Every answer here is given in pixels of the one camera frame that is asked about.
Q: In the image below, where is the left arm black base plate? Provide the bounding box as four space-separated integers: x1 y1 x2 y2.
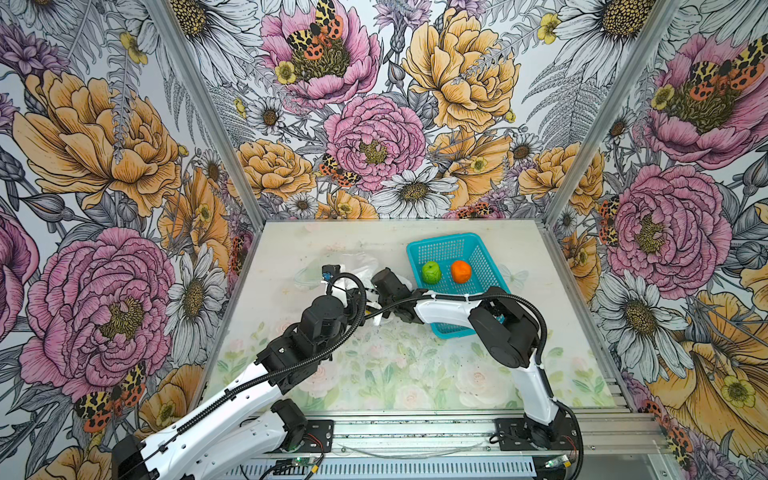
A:
294 419 335 454

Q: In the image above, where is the teal plastic basket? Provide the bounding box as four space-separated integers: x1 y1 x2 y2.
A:
406 233 509 340

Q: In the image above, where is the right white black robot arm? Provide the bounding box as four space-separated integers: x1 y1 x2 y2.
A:
372 268 566 449

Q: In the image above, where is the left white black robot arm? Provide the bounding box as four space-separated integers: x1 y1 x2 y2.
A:
111 272 367 479

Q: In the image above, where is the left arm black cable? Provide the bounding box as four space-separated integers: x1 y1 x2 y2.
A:
143 271 368 445

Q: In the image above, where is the white vented grille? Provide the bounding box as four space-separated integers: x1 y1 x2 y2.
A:
263 457 538 480

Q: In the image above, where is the orange toy fruit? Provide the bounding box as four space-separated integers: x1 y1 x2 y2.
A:
450 260 473 284

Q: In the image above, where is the green toy apple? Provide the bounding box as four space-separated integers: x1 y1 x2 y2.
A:
421 261 442 285

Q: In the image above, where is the green circuit board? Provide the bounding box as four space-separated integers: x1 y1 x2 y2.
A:
270 456 325 476

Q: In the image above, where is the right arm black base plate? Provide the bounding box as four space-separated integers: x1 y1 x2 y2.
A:
489 417 578 452

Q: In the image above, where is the right aluminium corner post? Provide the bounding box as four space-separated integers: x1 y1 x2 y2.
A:
542 0 681 227

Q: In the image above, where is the aluminium front rail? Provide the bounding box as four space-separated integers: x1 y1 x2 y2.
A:
152 410 670 460

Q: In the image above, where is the aluminium corner post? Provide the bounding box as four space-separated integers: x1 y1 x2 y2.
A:
542 0 681 227
147 1 266 233

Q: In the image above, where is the left aluminium corner post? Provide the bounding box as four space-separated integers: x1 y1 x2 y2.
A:
147 1 266 233

